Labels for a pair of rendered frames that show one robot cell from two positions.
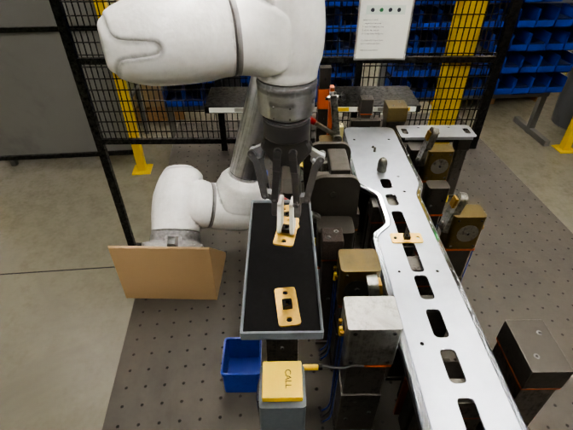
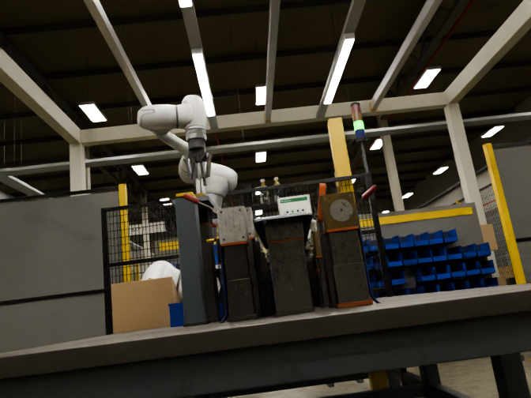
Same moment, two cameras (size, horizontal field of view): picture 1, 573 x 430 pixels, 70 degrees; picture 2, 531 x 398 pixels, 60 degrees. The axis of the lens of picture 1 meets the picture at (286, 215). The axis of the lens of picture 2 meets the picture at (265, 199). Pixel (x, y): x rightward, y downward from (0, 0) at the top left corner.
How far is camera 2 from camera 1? 165 cm
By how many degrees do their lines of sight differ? 52
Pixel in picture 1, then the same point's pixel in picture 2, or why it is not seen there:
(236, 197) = not seen: hidden behind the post
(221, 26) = (171, 107)
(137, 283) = (123, 316)
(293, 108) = (196, 132)
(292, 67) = (193, 118)
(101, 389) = not seen: outside the picture
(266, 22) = (185, 107)
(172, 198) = (154, 269)
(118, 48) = (142, 112)
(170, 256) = (147, 287)
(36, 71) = (69, 324)
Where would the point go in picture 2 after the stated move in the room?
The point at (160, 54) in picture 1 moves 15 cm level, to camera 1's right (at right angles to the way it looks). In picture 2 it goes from (153, 112) to (189, 107)
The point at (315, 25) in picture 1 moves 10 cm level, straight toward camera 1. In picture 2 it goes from (200, 108) to (193, 98)
